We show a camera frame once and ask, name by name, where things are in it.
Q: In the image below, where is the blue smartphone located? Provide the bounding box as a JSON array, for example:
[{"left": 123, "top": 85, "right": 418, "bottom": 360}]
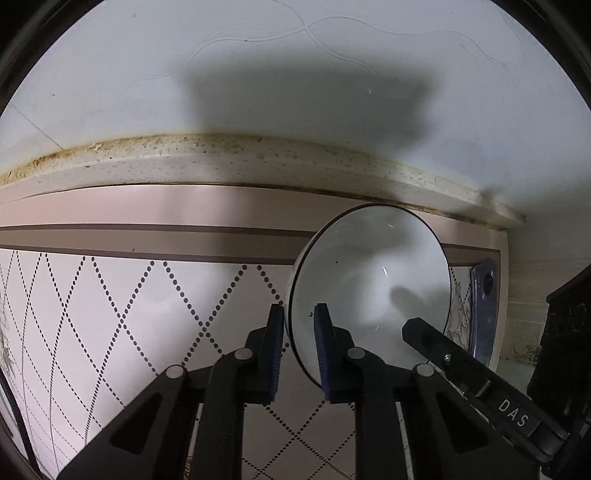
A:
[{"left": 470, "top": 259, "right": 498, "bottom": 365}]

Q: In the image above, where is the diamond pattern table mat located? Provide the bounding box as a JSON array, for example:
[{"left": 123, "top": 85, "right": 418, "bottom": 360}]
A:
[{"left": 0, "top": 185, "right": 509, "bottom": 480}]

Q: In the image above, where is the white bowl thin rim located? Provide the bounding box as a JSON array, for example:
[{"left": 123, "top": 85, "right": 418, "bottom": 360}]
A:
[{"left": 284, "top": 203, "right": 452, "bottom": 388}]

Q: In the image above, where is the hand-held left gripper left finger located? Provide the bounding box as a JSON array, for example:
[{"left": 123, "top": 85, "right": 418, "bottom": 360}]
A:
[{"left": 58, "top": 304, "right": 286, "bottom": 480}]

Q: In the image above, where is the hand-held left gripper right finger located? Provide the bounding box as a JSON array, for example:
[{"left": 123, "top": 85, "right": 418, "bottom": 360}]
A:
[{"left": 313, "top": 302, "right": 541, "bottom": 480}]

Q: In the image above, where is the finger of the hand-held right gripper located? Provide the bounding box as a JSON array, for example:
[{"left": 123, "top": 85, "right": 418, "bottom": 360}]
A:
[{"left": 402, "top": 318, "right": 492, "bottom": 398}]

